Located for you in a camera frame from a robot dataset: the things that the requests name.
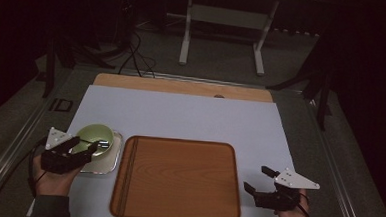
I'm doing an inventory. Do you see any person's left hand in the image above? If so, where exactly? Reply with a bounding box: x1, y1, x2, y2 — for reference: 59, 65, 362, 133
30, 153, 84, 199

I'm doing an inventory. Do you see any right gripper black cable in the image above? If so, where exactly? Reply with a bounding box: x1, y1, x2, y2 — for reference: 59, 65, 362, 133
294, 191, 315, 217

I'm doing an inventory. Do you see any black stand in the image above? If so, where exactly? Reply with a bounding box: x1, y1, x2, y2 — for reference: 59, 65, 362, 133
264, 35, 338, 132
40, 35, 80, 100

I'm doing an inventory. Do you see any black floor bracket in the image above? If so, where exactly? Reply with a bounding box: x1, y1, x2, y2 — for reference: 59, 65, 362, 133
49, 97, 74, 114

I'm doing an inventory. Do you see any green ceramic bowl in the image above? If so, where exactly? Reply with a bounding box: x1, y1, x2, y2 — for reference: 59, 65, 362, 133
70, 122, 116, 159

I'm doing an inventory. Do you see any white table mat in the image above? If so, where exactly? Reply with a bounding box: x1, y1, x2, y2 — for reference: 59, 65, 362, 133
26, 81, 300, 217

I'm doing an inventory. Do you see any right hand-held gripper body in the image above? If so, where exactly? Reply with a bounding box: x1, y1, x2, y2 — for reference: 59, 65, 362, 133
252, 166, 322, 214

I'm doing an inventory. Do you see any black floor cable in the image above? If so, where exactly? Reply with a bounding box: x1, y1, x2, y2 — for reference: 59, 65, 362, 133
129, 44, 158, 80
117, 31, 143, 78

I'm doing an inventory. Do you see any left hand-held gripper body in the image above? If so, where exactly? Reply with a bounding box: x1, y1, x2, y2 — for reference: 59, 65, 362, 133
39, 126, 93, 176

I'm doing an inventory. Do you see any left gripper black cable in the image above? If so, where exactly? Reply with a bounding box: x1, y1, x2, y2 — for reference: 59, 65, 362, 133
25, 136, 51, 199

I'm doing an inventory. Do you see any brown wooden tray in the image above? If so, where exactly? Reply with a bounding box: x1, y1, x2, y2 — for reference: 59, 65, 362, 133
108, 133, 245, 217

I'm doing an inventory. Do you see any black equipment rack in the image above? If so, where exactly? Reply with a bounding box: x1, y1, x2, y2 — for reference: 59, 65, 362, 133
114, 0, 139, 51

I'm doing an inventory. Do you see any metal floor rail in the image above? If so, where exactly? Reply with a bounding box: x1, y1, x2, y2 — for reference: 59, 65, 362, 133
0, 62, 76, 216
291, 89, 374, 217
71, 64, 306, 94

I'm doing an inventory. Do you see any person's right hand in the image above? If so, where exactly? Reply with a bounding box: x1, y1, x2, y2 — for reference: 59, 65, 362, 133
274, 192, 313, 217

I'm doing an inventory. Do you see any white metal stand frame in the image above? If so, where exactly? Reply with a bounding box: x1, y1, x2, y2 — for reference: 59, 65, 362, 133
178, 0, 281, 78

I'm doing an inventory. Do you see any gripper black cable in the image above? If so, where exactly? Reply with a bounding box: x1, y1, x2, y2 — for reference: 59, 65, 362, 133
25, 136, 51, 199
294, 191, 315, 217

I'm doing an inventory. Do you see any small metal tray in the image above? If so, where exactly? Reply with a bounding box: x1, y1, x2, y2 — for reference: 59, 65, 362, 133
76, 129, 125, 177

